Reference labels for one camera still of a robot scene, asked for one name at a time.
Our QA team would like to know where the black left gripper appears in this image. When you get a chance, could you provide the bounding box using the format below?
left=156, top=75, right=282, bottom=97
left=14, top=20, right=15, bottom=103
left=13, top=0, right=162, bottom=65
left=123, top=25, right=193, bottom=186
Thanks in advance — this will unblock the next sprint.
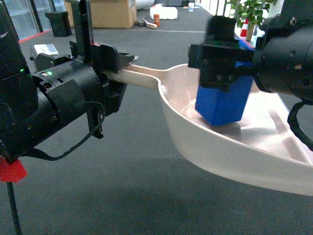
left=31, top=0, right=138, bottom=139

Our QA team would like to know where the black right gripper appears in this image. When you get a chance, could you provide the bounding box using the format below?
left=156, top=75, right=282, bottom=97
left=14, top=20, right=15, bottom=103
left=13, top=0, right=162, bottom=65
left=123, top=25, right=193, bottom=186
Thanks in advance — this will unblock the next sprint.
left=188, top=16, right=256, bottom=92

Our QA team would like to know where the blue plastic block part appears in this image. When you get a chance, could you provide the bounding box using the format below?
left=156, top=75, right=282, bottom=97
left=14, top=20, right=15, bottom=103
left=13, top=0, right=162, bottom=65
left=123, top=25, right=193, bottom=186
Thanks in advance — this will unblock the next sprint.
left=195, top=39, right=254, bottom=126

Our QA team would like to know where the beige plastic scoop tray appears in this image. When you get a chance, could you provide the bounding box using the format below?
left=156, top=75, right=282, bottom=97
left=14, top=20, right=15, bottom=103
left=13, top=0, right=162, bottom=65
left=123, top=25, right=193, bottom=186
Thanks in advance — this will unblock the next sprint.
left=104, top=64, right=313, bottom=196

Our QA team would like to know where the orange white traffic cone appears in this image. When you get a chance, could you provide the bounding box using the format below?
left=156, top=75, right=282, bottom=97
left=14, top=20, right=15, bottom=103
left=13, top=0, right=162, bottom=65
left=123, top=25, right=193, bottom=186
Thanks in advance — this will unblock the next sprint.
left=240, top=19, right=249, bottom=38

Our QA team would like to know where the large open cardboard box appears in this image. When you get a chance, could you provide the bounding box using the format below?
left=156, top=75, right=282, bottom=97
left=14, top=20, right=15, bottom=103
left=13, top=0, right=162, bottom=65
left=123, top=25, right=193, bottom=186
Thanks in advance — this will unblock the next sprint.
left=64, top=0, right=138, bottom=29

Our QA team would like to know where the green potted plant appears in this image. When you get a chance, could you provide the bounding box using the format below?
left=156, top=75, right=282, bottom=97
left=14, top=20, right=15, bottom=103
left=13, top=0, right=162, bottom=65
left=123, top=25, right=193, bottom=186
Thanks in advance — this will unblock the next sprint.
left=226, top=0, right=278, bottom=41

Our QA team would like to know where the black plastic bin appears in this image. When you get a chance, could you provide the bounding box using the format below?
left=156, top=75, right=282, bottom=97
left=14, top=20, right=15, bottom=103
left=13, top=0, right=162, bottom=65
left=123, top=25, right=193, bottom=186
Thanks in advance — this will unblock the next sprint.
left=45, top=11, right=72, bottom=37

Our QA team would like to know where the orange cylindrical container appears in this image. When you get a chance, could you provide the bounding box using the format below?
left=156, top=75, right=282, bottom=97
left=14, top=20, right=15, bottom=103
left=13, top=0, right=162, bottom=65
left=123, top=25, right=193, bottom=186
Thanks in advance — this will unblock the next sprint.
left=153, top=14, right=160, bottom=27

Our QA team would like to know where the white foam block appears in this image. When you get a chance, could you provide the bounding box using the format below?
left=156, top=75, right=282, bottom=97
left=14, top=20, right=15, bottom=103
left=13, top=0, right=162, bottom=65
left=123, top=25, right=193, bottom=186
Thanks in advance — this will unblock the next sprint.
left=150, top=6, right=178, bottom=20

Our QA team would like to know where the glass door cabinet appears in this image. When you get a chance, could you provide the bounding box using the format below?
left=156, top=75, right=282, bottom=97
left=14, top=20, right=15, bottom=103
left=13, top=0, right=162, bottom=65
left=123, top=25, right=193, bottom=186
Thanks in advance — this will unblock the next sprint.
left=4, top=0, right=66, bottom=40

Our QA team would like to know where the wooden handled brush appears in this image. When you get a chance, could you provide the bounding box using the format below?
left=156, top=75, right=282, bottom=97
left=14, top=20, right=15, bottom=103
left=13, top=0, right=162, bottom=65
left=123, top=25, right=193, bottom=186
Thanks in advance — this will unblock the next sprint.
left=142, top=18, right=157, bottom=29

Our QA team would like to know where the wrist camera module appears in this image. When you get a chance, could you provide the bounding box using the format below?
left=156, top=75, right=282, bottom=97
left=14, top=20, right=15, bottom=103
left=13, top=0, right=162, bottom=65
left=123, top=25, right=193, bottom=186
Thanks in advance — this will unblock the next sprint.
left=29, top=44, right=71, bottom=72

